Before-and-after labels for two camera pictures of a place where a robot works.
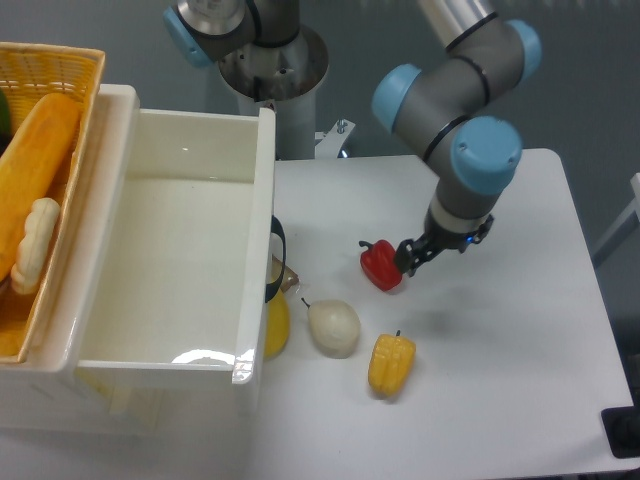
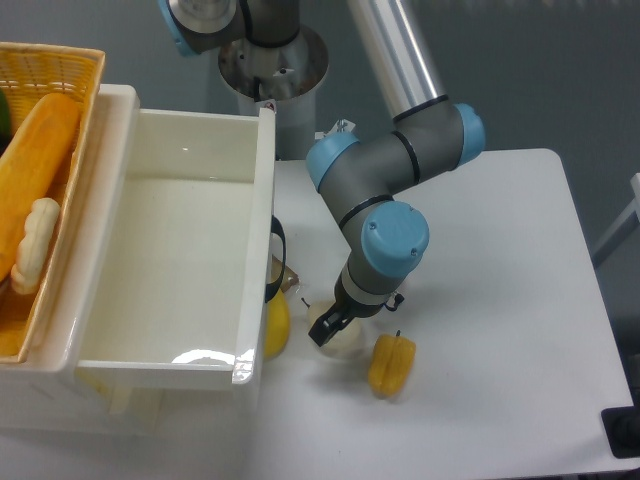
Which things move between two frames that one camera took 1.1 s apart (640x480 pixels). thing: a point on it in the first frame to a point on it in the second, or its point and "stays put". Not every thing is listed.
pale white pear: [334, 328] stays put
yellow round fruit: [276, 325] stays put
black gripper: [409, 257] to [343, 310]
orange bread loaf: [31, 166] stays put
